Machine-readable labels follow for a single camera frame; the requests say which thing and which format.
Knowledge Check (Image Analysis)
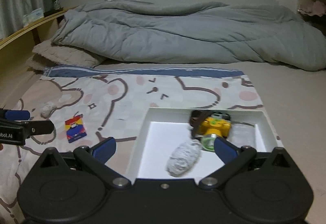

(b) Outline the wooden bedside shelf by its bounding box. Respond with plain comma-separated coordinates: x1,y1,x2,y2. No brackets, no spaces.
0,6,77,61

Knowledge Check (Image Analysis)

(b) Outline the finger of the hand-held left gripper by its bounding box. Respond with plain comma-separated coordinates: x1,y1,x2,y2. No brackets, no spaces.
24,120,55,138
0,109,31,121

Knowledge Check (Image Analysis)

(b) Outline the colourful striped card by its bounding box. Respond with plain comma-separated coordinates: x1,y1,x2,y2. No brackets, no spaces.
64,113,87,143

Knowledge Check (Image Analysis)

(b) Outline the crumpled white tissue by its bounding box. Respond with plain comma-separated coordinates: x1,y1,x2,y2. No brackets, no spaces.
40,102,58,119

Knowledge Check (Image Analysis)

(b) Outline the white cardboard box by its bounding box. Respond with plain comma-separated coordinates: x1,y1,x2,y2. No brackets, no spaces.
126,107,279,179

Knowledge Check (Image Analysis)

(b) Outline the tissue pack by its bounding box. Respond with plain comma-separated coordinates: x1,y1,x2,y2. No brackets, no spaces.
22,8,44,26

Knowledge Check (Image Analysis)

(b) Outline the grey curtain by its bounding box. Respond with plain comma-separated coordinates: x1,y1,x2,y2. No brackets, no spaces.
0,0,51,41

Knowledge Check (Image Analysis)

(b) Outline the silver foil packet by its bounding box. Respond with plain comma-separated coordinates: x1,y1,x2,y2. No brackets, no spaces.
165,139,202,177

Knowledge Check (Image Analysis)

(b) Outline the beige pillow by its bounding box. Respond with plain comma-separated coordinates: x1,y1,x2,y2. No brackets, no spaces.
27,41,104,72

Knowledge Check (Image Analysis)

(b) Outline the cartoon printed blanket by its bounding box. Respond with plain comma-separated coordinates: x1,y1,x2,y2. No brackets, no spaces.
0,67,283,224

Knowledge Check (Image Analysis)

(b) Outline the grey duvet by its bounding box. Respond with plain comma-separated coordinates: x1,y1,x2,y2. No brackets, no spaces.
51,0,326,72

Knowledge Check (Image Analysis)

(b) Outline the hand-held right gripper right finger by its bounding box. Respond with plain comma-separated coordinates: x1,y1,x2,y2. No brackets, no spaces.
199,137,293,189

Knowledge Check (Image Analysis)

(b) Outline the pink garment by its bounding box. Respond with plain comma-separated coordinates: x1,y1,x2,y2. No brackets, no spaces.
298,0,326,17

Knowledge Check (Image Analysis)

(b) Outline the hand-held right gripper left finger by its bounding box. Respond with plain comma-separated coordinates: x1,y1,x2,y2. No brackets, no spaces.
38,137,131,189

